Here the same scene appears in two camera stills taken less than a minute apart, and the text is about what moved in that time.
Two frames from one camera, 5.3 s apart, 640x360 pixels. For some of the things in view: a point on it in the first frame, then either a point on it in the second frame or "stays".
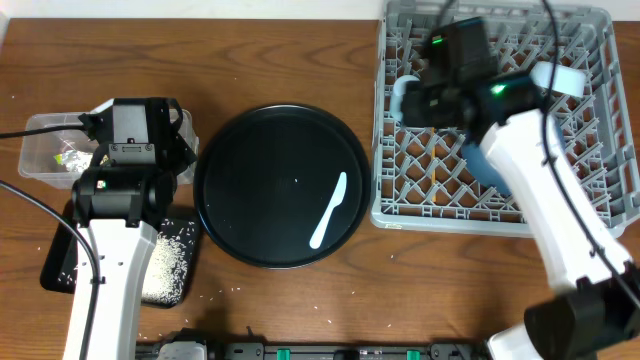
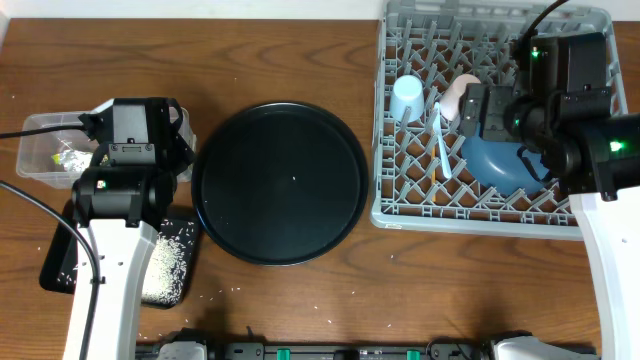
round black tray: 267,181 stays
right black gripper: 408,100 to 495,99
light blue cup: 397,95 stays
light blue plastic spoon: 338,199 to 445,159
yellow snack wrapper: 74,161 stays
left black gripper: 182,154 stays
